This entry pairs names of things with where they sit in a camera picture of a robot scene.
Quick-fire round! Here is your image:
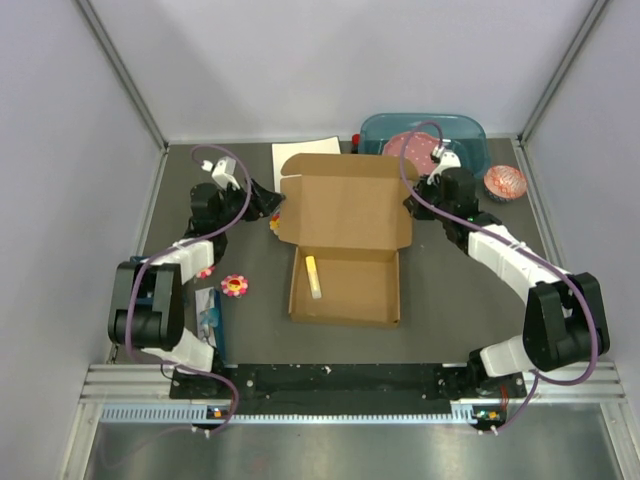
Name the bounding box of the aluminium frame post right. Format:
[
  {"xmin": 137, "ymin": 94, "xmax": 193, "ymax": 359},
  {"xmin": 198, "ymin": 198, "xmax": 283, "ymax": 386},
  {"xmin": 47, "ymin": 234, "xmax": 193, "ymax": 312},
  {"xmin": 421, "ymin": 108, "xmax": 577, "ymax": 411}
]
[{"xmin": 517, "ymin": 0, "xmax": 614, "ymax": 146}]

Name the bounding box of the grey slotted cable duct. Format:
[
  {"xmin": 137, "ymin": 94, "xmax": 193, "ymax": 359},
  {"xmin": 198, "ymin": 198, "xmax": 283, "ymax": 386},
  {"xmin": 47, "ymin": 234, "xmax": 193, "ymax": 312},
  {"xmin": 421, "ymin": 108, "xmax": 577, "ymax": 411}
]
[{"xmin": 100, "ymin": 404, "xmax": 504, "ymax": 425}]

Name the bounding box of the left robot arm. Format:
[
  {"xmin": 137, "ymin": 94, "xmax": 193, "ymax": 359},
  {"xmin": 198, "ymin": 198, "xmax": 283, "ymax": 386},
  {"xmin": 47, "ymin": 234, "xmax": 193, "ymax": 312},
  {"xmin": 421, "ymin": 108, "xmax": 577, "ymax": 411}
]
[{"xmin": 107, "ymin": 181, "xmax": 285, "ymax": 397}]

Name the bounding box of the rainbow flower plush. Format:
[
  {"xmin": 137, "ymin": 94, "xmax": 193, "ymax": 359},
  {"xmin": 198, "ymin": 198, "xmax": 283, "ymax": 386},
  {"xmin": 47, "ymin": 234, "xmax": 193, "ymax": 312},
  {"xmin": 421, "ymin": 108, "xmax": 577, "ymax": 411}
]
[{"xmin": 269, "ymin": 213, "xmax": 280, "ymax": 234}]

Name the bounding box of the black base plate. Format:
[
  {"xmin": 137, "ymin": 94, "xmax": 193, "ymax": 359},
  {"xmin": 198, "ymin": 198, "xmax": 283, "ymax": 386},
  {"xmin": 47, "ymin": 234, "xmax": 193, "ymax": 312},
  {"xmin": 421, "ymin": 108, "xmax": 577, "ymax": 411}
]
[{"xmin": 168, "ymin": 363, "xmax": 530, "ymax": 404}]

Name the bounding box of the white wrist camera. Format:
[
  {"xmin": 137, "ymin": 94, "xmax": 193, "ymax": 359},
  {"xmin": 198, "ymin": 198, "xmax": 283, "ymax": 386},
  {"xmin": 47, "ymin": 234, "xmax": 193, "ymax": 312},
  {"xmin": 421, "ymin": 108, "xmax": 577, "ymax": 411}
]
[
  {"xmin": 427, "ymin": 145, "xmax": 461, "ymax": 185},
  {"xmin": 201, "ymin": 156, "xmax": 240, "ymax": 190}
]

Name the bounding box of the red patterned bowl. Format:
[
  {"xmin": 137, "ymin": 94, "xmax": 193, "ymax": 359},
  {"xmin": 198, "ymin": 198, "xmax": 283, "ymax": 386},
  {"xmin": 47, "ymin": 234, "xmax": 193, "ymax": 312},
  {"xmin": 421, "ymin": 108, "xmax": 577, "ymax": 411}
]
[{"xmin": 483, "ymin": 165, "xmax": 528, "ymax": 203}]

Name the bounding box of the pink flower plush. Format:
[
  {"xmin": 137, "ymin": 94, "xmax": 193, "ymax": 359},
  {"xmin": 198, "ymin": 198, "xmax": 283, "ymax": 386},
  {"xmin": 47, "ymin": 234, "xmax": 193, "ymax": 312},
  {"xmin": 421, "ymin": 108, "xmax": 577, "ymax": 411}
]
[
  {"xmin": 220, "ymin": 274, "xmax": 249, "ymax": 298},
  {"xmin": 196, "ymin": 266, "xmax": 215, "ymax": 279}
]

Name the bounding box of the red capped small bottle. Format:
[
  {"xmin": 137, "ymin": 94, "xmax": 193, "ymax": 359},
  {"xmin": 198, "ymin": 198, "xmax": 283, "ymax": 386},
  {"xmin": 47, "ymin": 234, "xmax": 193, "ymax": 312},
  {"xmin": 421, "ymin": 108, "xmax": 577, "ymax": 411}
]
[{"xmin": 351, "ymin": 133, "xmax": 360, "ymax": 154}]

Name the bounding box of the yellow highlighter marker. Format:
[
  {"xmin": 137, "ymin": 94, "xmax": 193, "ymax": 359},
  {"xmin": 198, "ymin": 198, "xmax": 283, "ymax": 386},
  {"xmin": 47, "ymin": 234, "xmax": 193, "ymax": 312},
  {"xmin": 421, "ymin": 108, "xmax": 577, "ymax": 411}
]
[{"xmin": 305, "ymin": 255, "xmax": 322, "ymax": 300}]

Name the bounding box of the white square plate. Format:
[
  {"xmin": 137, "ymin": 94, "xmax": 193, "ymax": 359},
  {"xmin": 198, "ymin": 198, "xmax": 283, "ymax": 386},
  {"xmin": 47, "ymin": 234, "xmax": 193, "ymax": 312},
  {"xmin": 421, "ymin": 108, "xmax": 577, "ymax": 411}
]
[{"xmin": 271, "ymin": 136, "xmax": 341, "ymax": 192}]

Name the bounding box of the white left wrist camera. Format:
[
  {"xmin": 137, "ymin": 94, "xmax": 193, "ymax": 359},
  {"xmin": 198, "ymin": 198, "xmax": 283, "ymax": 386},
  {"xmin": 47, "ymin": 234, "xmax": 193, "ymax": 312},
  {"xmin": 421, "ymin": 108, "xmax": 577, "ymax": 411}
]
[{"xmin": 201, "ymin": 156, "xmax": 240, "ymax": 190}]

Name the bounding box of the aluminium frame post left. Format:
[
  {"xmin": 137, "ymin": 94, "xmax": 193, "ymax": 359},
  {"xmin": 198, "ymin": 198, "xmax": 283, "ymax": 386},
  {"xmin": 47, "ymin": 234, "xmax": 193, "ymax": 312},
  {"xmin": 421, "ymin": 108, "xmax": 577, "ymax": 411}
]
[{"xmin": 74, "ymin": 0, "xmax": 170, "ymax": 151}]

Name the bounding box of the pink dotted plate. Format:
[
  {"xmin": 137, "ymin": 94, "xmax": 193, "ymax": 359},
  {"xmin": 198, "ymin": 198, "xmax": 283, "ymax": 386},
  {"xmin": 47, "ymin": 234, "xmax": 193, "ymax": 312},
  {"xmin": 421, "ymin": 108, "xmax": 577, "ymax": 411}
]
[{"xmin": 382, "ymin": 132, "xmax": 438, "ymax": 175}]

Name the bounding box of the teal plastic basin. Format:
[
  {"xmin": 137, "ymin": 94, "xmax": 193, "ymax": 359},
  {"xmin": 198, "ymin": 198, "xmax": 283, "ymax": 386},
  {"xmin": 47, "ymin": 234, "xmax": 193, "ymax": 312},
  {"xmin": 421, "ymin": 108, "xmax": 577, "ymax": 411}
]
[{"xmin": 358, "ymin": 113, "xmax": 491, "ymax": 178}]

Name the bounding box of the dark blue cloth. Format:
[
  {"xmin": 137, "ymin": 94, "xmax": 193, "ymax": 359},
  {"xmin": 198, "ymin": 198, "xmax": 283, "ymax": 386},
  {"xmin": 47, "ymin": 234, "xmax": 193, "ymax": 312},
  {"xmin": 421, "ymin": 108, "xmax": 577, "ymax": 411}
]
[{"xmin": 129, "ymin": 256, "xmax": 153, "ymax": 307}]

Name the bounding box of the brown cardboard box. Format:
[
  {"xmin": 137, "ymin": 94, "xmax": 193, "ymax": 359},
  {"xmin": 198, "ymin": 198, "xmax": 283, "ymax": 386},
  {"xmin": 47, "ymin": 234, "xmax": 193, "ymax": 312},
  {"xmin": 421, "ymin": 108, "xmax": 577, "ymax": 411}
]
[{"xmin": 278, "ymin": 154, "xmax": 419, "ymax": 328}]

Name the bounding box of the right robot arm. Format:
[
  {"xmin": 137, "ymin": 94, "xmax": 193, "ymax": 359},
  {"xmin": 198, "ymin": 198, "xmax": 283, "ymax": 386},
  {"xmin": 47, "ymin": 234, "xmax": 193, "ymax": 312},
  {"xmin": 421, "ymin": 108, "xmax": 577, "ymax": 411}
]
[{"xmin": 404, "ymin": 167, "xmax": 610, "ymax": 396}]

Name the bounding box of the aluminium frame post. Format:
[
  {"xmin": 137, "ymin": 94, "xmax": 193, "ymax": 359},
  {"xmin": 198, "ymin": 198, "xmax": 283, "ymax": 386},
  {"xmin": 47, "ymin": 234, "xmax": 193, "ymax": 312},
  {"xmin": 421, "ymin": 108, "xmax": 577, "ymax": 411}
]
[
  {"xmin": 74, "ymin": 0, "xmax": 170, "ymax": 151},
  {"xmin": 517, "ymin": 0, "xmax": 614, "ymax": 146}
]

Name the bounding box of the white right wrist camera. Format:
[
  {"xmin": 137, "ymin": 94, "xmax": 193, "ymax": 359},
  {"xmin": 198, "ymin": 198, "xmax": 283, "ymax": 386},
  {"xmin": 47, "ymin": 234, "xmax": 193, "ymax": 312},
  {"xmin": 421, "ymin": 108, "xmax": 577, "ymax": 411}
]
[{"xmin": 427, "ymin": 145, "xmax": 461, "ymax": 185}]

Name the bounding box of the blue packet under arm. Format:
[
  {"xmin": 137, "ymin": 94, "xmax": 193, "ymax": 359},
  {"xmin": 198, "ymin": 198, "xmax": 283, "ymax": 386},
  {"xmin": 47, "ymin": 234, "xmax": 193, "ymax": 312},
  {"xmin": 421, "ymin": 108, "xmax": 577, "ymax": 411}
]
[{"xmin": 195, "ymin": 287, "xmax": 226, "ymax": 361}]

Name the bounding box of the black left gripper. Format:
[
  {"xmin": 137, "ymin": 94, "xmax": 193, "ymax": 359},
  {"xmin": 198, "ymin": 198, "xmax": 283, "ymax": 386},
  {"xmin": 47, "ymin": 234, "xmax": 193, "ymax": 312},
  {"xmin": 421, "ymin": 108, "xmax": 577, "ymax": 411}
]
[{"xmin": 215, "ymin": 176, "xmax": 285, "ymax": 230}]

